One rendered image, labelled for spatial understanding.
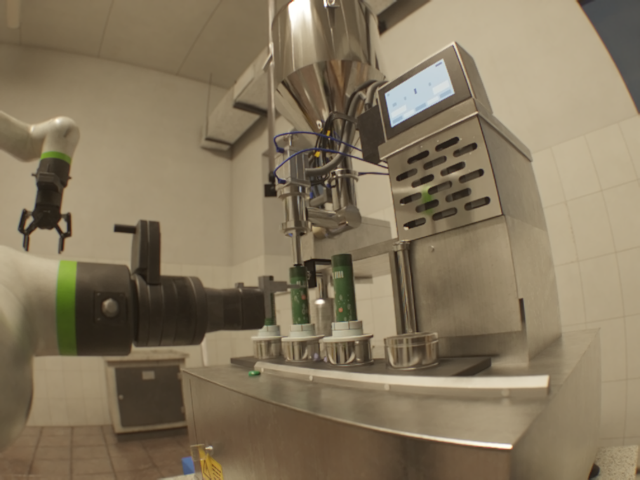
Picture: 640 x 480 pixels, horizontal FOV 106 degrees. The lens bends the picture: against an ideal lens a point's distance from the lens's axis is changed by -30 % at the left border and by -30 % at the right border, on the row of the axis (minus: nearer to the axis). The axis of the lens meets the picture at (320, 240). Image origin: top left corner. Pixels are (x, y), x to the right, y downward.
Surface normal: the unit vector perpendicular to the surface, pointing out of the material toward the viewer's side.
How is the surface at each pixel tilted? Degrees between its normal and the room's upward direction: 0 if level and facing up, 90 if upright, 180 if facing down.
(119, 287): 64
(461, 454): 90
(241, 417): 90
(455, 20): 90
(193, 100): 90
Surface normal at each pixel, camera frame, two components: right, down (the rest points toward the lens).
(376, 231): 0.62, -0.22
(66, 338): 0.56, 0.37
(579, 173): -0.78, -0.08
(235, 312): 0.32, -0.23
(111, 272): 0.35, -0.88
